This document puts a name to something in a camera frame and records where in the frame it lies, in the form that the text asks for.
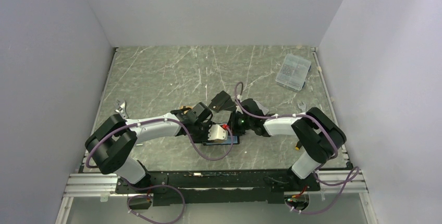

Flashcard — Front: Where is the black leather card holder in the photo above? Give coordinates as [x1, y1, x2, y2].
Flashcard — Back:
[203, 134, 240, 146]

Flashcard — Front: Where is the black card stack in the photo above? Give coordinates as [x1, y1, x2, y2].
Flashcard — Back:
[208, 91, 237, 113]

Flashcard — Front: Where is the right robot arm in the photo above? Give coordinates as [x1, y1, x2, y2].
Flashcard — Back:
[232, 98, 347, 190]

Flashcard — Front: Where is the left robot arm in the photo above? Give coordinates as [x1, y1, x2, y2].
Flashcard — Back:
[85, 103, 213, 193]

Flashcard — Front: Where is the silver card stack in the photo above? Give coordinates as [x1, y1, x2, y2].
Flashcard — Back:
[254, 101, 269, 115]

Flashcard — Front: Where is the gold card stack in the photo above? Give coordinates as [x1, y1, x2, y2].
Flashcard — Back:
[179, 105, 193, 114]

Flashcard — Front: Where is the black yellow screwdriver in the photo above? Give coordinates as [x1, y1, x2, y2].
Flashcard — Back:
[295, 142, 302, 151]

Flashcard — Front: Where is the silver wrench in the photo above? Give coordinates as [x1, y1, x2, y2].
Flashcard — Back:
[297, 101, 307, 112]

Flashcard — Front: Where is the clear plastic screw box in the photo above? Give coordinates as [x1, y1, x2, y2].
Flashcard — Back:
[275, 54, 312, 91]

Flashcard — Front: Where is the small metal clip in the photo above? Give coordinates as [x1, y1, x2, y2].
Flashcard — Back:
[114, 99, 128, 119]

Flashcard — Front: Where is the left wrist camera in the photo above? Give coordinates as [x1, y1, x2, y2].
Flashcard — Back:
[207, 125, 229, 143]

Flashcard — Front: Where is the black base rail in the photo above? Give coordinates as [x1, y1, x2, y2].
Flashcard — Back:
[115, 169, 321, 206]

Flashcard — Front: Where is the aluminium frame rail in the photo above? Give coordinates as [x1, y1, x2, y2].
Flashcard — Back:
[63, 171, 369, 200]

